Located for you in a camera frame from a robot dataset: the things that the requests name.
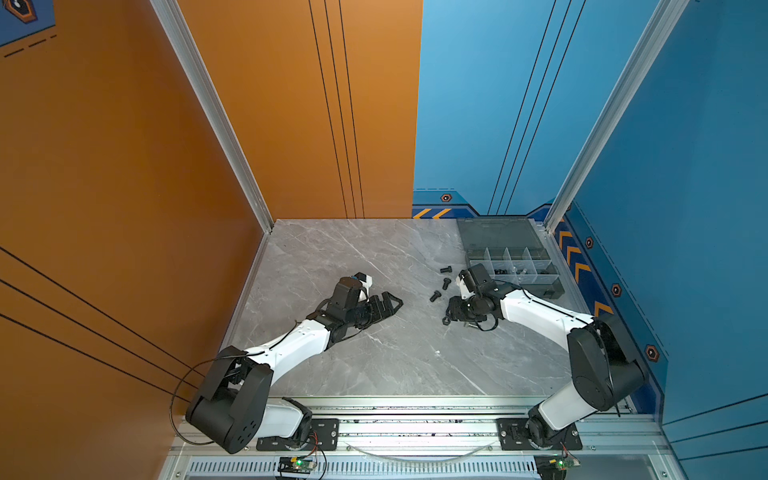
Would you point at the aluminium front rail frame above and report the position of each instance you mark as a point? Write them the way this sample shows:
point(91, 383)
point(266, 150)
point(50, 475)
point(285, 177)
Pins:
point(455, 437)

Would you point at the left green circuit board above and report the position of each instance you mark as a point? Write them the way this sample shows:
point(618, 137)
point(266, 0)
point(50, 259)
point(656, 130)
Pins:
point(296, 468)

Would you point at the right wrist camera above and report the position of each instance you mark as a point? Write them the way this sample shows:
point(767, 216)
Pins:
point(475, 281)

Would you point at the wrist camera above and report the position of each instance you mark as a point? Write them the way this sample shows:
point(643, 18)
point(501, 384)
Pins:
point(366, 283)
point(475, 281)

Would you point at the green circuit board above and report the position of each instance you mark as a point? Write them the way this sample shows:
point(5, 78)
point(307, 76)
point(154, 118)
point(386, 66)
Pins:
point(296, 468)
point(555, 468)

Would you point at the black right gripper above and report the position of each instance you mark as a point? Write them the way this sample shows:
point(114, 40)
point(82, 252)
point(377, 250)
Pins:
point(454, 311)

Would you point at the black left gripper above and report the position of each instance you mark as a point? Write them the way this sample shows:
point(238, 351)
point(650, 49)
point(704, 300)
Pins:
point(378, 313)

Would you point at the aluminium corner post left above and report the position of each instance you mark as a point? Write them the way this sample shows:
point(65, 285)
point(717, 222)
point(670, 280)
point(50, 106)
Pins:
point(177, 31)

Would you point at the right green circuit board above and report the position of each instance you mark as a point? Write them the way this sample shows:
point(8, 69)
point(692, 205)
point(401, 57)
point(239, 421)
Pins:
point(555, 468)

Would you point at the aluminium corner post right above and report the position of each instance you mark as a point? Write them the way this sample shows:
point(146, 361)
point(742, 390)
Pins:
point(652, 40)

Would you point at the grey plastic organizer box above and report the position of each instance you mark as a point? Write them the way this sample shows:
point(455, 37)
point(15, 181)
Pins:
point(510, 250)

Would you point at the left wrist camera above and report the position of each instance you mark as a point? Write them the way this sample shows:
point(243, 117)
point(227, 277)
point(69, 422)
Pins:
point(366, 283)

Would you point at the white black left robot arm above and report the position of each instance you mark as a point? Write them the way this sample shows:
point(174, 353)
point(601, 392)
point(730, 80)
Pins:
point(233, 406)

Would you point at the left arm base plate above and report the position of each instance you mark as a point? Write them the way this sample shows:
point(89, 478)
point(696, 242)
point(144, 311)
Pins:
point(322, 433)

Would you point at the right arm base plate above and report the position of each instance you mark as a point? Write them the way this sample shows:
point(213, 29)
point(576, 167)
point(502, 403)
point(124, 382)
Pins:
point(529, 434)

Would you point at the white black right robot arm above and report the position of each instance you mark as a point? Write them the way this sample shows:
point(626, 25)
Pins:
point(605, 364)

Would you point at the aluminium corner post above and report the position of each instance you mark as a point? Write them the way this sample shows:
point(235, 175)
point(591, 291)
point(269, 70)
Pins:
point(177, 31)
point(652, 40)

